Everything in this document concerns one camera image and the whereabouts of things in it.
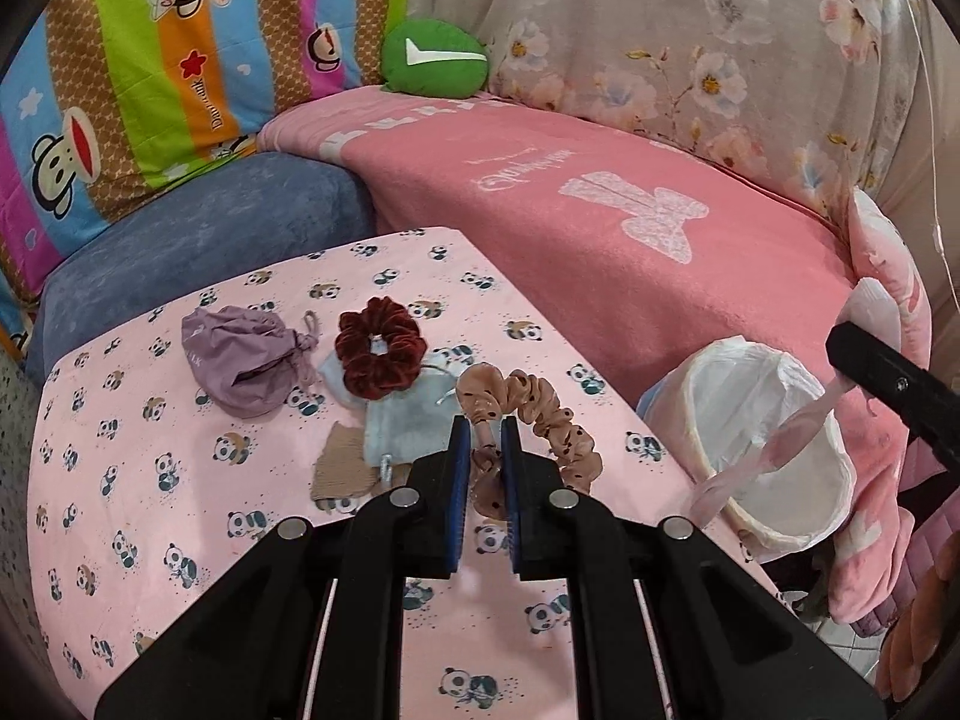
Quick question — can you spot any grey floral sheet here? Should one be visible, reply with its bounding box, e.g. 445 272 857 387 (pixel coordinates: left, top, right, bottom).
409 0 926 220

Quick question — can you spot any green checkmark cushion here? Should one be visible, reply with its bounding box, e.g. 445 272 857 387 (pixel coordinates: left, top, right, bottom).
381 18 490 99

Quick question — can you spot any pink patterned pillow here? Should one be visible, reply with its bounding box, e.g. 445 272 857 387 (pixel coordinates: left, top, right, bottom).
848 187 932 367

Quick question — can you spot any light blue small sock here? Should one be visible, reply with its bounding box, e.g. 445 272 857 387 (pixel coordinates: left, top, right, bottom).
317 351 366 411

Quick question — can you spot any pink bed blanket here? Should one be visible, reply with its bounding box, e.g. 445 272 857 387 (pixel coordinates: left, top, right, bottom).
257 85 913 616

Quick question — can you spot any pink fabric piece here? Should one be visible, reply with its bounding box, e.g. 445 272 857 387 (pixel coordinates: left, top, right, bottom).
690 278 901 527

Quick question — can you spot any beige spotted scrunchie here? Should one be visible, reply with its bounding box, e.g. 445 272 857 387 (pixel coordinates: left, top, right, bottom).
455 362 604 522

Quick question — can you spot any white-lined trash bin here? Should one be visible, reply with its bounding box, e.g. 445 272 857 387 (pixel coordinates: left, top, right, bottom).
638 337 856 562

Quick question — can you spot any purple drawstring pouch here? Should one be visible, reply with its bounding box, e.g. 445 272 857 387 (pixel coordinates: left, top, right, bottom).
181 305 319 419

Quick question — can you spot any thin white cable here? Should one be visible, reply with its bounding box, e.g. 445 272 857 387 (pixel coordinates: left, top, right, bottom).
903 0 949 286

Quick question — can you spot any light blue drawstring bag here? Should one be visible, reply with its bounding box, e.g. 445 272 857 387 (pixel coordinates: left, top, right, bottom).
363 367 460 484

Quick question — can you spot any pink panda print cloth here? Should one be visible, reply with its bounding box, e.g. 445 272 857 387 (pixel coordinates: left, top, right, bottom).
28 227 690 718

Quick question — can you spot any blue velvet cushion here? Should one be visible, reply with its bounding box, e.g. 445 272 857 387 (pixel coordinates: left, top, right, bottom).
25 151 376 383

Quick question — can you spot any dark red velvet scrunchie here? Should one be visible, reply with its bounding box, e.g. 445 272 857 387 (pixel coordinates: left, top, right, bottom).
335 298 427 400

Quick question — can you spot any colourful monkey print quilt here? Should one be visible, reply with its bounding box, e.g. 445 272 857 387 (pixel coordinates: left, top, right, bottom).
2 0 404 356

